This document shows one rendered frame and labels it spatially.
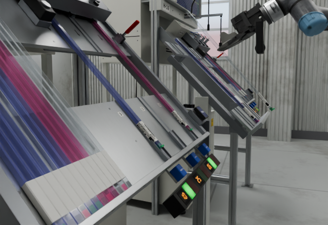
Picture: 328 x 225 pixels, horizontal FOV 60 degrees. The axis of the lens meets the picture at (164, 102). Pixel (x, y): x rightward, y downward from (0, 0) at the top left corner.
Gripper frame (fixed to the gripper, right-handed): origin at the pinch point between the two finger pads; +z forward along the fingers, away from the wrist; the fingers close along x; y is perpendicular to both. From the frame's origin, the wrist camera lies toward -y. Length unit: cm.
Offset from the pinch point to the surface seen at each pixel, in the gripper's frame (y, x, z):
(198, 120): -19.7, 21.3, 14.4
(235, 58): 41, -329, 38
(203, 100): -12.7, -7.8, 18.5
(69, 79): 161, -289, 302
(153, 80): -0.3, 21.6, 21.6
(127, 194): -25, 73, 12
